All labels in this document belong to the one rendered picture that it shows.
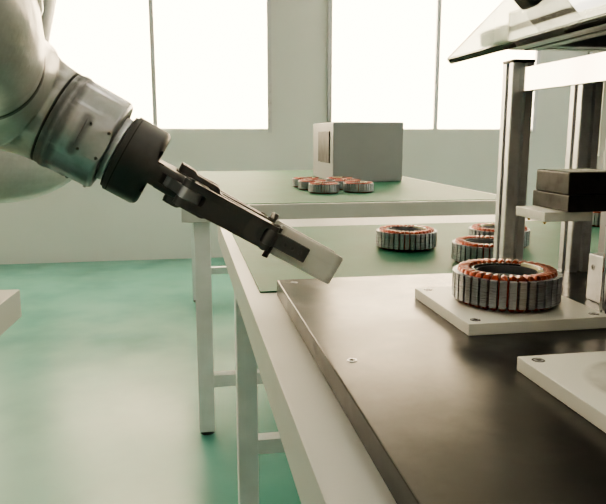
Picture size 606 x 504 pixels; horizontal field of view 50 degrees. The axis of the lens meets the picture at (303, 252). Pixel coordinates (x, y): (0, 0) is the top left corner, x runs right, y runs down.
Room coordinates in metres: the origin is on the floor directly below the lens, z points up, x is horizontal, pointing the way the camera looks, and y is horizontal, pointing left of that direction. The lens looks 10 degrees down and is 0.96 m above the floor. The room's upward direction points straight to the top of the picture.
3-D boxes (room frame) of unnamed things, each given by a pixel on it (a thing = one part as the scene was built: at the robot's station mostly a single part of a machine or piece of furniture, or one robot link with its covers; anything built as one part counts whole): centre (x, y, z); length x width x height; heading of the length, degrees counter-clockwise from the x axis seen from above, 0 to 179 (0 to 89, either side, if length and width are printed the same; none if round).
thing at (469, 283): (0.68, -0.22, 0.80); 0.11 x 0.11 x 0.04
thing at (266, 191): (2.94, -0.02, 0.38); 1.85 x 1.10 x 0.75; 10
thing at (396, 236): (1.20, -0.19, 0.77); 0.11 x 0.11 x 0.04
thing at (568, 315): (0.68, -0.22, 0.78); 0.15 x 0.15 x 0.01; 10
